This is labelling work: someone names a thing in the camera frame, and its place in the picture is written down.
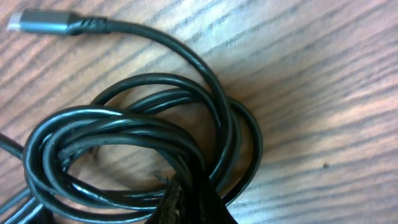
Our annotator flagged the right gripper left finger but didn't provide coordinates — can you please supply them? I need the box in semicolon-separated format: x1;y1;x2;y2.
145;173;183;224

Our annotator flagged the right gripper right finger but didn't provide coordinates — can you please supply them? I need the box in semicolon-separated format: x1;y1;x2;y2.
189;175;237;224

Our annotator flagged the black cable bundle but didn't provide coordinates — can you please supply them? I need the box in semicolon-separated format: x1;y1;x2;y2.
0;8;264;224

